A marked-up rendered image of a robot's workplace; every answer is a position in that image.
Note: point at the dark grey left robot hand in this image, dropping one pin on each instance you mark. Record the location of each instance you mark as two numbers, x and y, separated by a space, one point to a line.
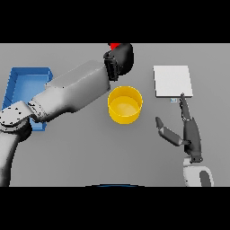
121 60

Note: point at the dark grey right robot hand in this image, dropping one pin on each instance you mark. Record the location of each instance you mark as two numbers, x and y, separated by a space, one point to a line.
191 134

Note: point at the red beaker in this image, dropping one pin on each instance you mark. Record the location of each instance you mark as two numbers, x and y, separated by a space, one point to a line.
114 46

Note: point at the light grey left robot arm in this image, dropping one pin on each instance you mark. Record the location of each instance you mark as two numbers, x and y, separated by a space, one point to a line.
75 86

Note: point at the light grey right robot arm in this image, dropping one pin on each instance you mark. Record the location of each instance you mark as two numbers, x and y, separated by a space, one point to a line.
194 176

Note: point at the yellow bowl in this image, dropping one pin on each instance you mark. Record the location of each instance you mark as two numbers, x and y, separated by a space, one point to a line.
125 104

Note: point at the pale square measuring scale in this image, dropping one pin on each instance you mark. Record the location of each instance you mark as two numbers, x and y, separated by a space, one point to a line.
173 81

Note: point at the blue tray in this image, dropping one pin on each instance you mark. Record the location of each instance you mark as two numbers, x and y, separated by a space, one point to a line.
27 86

